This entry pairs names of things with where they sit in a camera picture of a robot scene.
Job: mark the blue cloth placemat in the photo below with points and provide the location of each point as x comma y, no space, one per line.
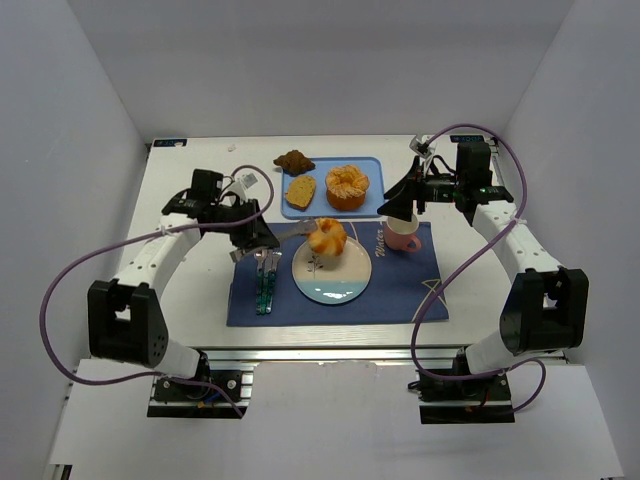
400,284

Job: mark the knife with green handle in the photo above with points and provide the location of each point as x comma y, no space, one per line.
265,281

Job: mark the white orange striped bun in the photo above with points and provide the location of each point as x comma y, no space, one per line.
329,237

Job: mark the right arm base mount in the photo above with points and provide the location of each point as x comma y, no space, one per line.
483,401

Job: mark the light blue tray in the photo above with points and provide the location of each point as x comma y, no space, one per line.
320,207

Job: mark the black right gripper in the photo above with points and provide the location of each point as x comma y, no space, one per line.
415,188

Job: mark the sliced loaf bread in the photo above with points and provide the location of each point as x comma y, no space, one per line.
300,192

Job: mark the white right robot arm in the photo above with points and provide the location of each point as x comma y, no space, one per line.
546,306

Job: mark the pink mug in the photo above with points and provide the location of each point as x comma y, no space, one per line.
401,235

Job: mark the cream and blue plate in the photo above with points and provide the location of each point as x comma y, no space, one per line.
332,280

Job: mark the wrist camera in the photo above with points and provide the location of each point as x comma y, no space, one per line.
243,183
421,148

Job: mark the orange ring cake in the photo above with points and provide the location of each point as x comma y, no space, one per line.
346,187

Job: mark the aluminium table frame rail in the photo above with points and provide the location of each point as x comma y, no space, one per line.
436,358

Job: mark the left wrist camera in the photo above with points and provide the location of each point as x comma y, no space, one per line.
243,183

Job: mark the brown croissant bread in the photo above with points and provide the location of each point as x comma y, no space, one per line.
294,163

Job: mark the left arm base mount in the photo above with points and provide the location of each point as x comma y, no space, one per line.
173,400

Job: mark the fork with green handle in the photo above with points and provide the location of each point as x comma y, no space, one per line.
276,257

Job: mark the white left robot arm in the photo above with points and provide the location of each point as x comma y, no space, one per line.
125,320

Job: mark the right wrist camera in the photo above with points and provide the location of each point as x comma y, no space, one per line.
421,148

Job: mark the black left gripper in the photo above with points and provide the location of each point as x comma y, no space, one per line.
251,229

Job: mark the spoon with green handle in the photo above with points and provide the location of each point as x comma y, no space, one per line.
260,257

